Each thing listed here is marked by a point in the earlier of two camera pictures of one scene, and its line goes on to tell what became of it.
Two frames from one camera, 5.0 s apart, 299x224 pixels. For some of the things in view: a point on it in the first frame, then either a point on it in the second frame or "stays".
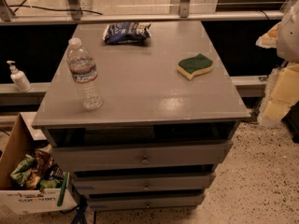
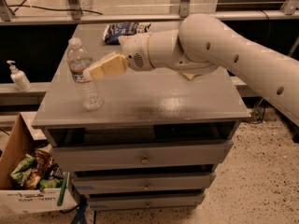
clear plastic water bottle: (85, 74) stays
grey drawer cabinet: (167, 123) stays
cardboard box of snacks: (24, 140) stays
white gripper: (289, 37) to (135, 52)
